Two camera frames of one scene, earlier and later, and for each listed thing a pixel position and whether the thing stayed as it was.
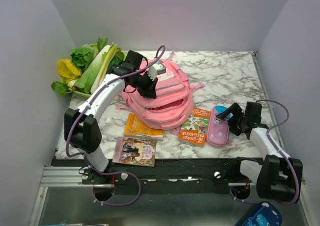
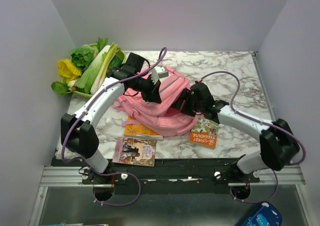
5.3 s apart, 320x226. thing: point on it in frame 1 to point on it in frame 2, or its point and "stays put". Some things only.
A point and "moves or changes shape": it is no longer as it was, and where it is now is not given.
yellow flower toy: (67, 69) stays put
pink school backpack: (173, 106) moves or changes shape
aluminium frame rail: (63, 176) stays put
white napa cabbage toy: (96, 69) stays put
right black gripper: (236, 110) to (186, 94)
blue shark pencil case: (265, 214) stays put
